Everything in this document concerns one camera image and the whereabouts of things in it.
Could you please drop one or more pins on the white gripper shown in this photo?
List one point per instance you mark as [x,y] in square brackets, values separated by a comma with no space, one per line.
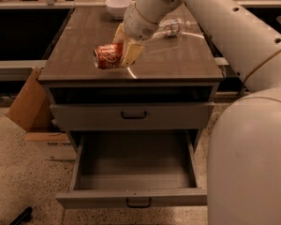
[137,24]

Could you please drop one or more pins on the red coke can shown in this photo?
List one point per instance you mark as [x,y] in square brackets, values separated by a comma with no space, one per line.
[108,56]

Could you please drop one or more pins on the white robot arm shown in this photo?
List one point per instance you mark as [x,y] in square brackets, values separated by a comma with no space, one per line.
[244,158]

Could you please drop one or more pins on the grey drawer cabinet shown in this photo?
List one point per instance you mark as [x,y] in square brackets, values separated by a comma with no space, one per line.
[177,70]

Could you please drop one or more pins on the closed top drawer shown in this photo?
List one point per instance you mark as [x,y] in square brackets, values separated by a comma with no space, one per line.
[132,116]

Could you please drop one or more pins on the open middle drawer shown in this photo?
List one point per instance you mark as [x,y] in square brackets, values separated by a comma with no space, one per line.
[134,169]

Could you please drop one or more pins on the white bowl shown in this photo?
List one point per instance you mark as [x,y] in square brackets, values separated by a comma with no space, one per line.
[117,8]

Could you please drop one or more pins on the clear plastic water bottle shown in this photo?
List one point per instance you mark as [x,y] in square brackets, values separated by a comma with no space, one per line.
[171,28]

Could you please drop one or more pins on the brown cardboard sheet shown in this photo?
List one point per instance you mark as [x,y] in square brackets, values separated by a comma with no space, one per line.
[31,108]

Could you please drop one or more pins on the black bar bottom left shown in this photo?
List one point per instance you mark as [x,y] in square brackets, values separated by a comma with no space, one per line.
[24,216]

